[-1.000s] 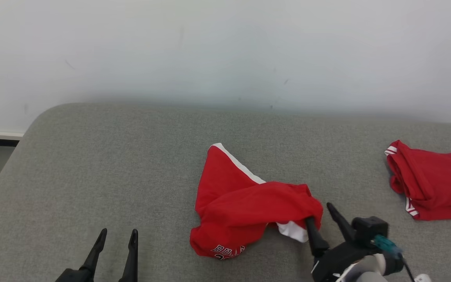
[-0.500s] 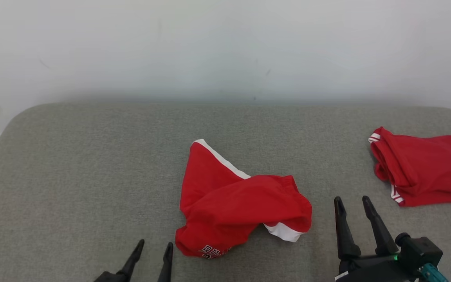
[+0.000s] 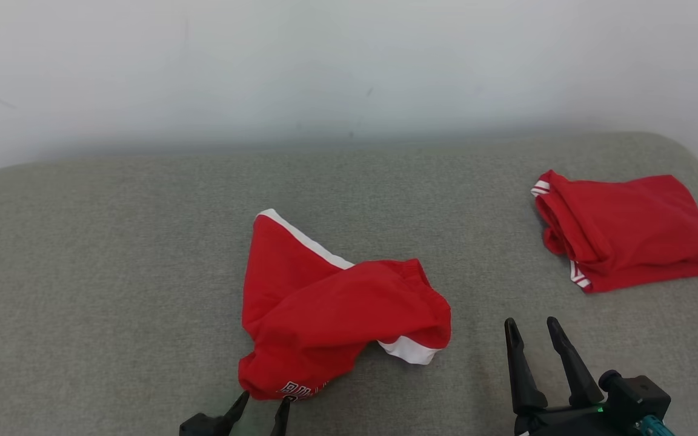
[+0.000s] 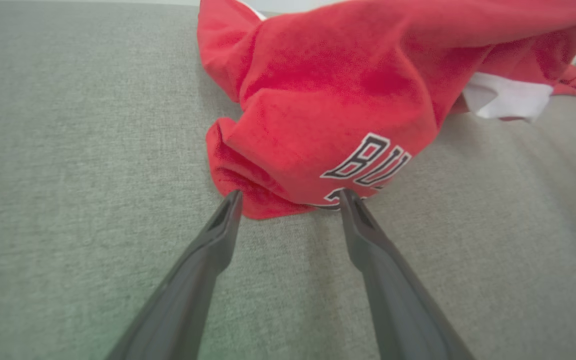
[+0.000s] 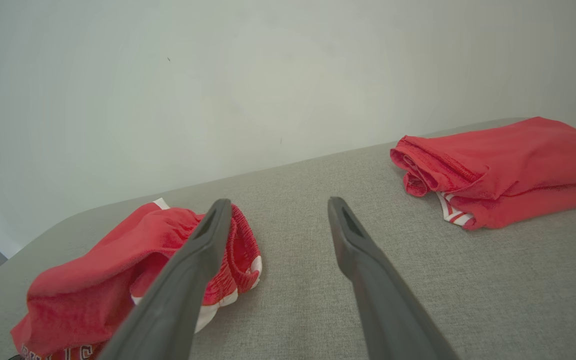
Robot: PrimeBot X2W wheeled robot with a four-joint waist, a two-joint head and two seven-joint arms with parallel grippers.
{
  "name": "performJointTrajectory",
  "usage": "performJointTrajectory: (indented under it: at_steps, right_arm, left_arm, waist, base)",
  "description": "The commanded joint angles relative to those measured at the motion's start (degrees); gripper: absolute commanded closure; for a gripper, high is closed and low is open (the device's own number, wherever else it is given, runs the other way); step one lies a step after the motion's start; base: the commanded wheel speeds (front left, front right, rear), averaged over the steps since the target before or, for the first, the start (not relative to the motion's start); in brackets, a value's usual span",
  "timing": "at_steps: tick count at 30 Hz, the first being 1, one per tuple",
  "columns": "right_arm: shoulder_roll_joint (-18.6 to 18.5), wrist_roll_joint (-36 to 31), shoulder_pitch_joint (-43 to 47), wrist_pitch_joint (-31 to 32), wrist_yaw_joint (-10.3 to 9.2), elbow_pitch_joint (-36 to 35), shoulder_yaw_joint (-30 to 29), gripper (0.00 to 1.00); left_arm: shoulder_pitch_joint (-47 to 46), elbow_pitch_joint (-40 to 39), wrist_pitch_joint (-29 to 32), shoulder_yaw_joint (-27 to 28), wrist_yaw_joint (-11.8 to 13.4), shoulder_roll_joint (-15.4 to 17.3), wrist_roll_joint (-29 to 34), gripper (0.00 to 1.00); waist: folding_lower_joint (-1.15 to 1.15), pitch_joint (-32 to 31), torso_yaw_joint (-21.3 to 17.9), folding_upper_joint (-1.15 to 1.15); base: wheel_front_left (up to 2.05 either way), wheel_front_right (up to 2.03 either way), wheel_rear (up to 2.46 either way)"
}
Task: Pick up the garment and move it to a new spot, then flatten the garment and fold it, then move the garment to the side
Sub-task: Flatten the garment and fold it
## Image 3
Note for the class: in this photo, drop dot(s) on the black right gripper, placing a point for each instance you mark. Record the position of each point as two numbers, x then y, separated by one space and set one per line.
567 424

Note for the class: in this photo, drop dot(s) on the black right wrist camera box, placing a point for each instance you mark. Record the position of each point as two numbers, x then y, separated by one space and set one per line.
640 396

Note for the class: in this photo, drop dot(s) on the red basketball jersey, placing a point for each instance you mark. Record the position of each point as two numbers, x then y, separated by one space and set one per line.
634 230

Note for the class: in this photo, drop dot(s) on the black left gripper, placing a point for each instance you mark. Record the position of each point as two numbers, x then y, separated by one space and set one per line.
203 425

